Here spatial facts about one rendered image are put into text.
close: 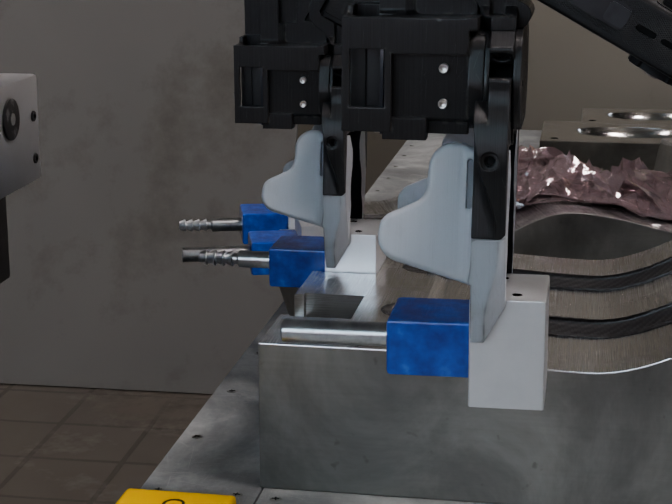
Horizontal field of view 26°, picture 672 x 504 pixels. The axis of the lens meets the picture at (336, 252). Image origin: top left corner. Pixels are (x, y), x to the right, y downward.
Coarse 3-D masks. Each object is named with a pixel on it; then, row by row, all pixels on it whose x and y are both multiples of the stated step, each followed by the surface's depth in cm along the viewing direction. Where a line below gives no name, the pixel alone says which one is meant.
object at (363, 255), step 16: (352, 224) 102; (368, 224) 102; (288, 240) 103; (304, 240) 103; (320, 240) 103; (352, 240) 99; (368, 240) 99; (208, 256) 103; (224, 256) 103; (240, 256) 103; (256, 256) 102; (272, 256) 101; (288, 256) 100; (304, 256) 100; (320, 256) 100; (352, 256) 99; (368, 256) 99; (384, 256) 103; (272, 272) 101; (288, 272) 101; (304, 272) 100; (336, 272) 100; (352, 272) 99; (368, 272) 99
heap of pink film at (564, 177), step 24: (528, 168) 129; (552, 168) 119; (576, 168) 120; (624, 168) 130; (528, 192) 118; (552, 192) 119; (576, 192) 119; (600, 192) 119; (624, 192) 122; (648, 192) 121
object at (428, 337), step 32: (512, 288) 70; (544, 288) 70; (288, 320) 72; (320, 320) 72; (416, 320) 69; (448, 320) 69; (512, 320) 68; (544, 320) 68; (416, 352) 70; (448, 352) 69; (480, 352) 69; (512, 352) 68; (544, 352) 68; (480, 384) 69; (512, 384) 69; (544, 384) 69
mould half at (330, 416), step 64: (640, 256) 104; (384, 320) 88; (320, 384) 84; (384, 384) 83; (448, 384) 83; (576, 384) 81; (640, 384) 81; (320, 448) 85; (384, 448) 84; (448, 448) 84; (512, 448) 83; (576, 448) 82; (640, 448) 82
